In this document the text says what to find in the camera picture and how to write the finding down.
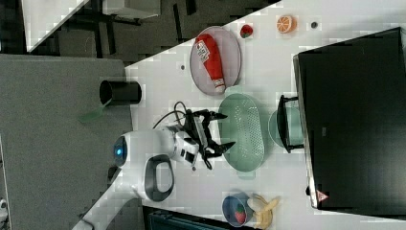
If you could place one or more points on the orange slice toy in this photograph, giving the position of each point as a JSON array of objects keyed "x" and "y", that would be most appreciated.
[{"x": 286, "y": 24}]

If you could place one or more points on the green spatula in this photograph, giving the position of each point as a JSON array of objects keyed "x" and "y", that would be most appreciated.
[{"x": 94, "y": 114}]

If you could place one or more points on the grey round plate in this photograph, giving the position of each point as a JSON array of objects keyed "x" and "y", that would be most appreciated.
[{"x": 230, "y": 58}]

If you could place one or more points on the yellow banana toy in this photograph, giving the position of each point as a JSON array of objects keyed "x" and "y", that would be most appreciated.
[{"x": 263, "y": 210}]

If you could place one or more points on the black toaster oven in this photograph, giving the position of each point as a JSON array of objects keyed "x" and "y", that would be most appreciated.
[{"x": 352, "y": 107}]

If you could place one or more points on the blue bowl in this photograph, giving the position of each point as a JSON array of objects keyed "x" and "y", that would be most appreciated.
[{"x": 229, "y": 206}]

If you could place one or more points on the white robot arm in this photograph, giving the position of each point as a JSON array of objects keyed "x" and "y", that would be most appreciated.
[{"x": 144, "y": 160}]

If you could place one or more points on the strawberry in bowl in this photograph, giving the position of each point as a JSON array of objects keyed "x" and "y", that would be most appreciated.
[{"x": 240, "y": 214}]

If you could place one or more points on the white table in background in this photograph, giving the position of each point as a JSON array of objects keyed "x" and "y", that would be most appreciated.
[{"x": 42, "y": 17}]

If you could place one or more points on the black cylinder cup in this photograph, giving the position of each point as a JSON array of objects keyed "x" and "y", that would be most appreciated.
[{"x": 120, "y": 92}]

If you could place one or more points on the green oval strainer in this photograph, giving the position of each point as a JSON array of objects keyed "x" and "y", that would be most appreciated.
[{"x": 242, "y": 126}]

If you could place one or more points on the red ketchup bottle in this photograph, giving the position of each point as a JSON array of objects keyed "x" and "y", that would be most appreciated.
[{"x": 208, "y": 53}]

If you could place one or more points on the green mug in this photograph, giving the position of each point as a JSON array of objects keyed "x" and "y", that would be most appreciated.
[{"x": 287, "y": 129}]

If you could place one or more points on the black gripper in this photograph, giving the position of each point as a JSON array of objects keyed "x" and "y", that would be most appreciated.
[{"x": 196, "y": 125}]

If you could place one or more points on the red toy strawberry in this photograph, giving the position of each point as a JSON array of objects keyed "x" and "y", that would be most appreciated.
[{"x": 246, "y": 31}]

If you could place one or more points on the teal crate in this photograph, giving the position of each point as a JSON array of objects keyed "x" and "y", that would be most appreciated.
[{"x": 167, "y": 221}]

